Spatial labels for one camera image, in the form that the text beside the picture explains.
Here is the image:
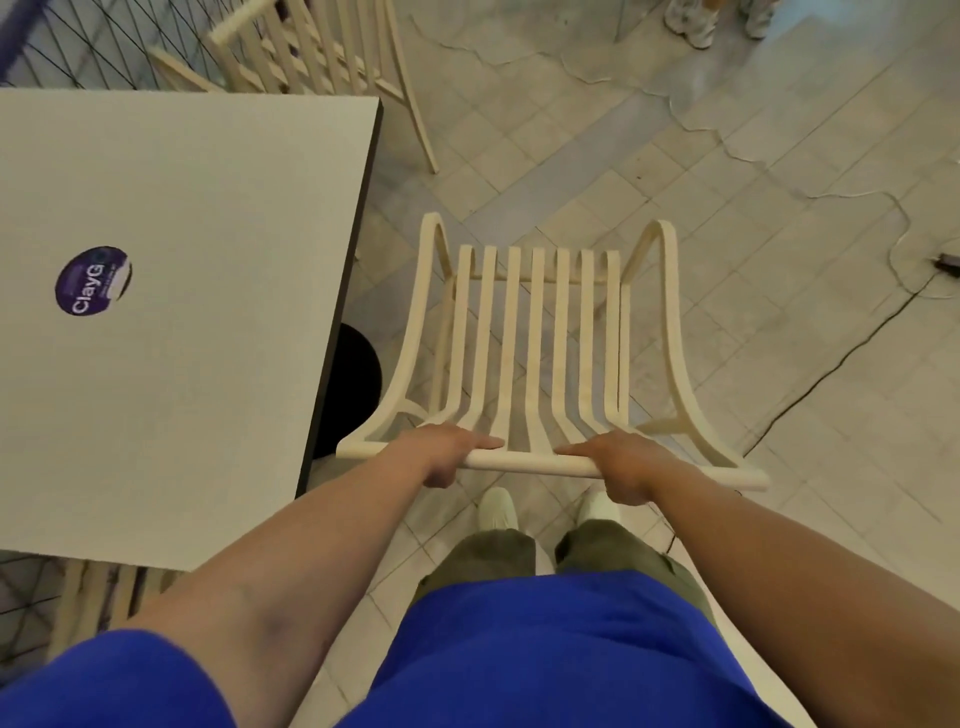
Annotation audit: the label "black round table base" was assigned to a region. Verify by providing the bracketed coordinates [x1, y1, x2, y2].
[311, 323, 385, 461]

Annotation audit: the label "blue metal rail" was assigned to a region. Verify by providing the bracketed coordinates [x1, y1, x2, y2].
[0, 0, 51, 84]

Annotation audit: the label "black floor cable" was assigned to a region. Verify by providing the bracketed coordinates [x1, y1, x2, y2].
[741, 271, 942, 457]

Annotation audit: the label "blue shirt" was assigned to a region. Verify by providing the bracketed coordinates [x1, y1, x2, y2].
[0, 568, 798, 728]

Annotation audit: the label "person's white left shoe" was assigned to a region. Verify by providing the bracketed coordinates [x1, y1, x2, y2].
[477, 486, 521, 536]

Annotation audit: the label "person's right hand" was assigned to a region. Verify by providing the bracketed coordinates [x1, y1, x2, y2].
[553, 431, 678, 508]

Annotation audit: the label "person's left hand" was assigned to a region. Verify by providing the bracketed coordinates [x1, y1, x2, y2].
[381, 423, 506, 491]

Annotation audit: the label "person's right forearm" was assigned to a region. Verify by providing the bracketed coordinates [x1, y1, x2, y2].
[643, 457, 960, 728]

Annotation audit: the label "person's left forearm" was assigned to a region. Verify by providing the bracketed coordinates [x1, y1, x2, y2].
[123, 444, 427, 728]

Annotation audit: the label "black wire mesh panel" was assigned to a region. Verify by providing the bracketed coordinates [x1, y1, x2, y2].
[0, 0, 301, 93]

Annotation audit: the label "white floor cable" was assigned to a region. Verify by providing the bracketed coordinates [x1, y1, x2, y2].
[405, 11, 960, 301]

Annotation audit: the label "round purple sticker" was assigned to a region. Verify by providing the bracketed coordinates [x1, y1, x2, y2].
[54, 245, 134, 317]

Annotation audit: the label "person's white right shoe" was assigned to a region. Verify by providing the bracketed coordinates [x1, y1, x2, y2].
[576, 487, 624, 527]

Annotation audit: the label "cream slatted wooden chair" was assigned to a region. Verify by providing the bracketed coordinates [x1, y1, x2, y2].
[335, 212, 771, 494]
[147, 0, 440, 175]
[45, 558, 185, 663]

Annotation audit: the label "person's white shoe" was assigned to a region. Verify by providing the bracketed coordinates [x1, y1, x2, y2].
[663, 0, 720, 51]
[477, 486, 521, 536]
[576, 487, 624, 527]
[742, 0, 779, 41]

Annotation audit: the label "olive green trousers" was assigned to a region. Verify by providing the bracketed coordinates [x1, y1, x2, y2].
[410, 519, 719, 625]

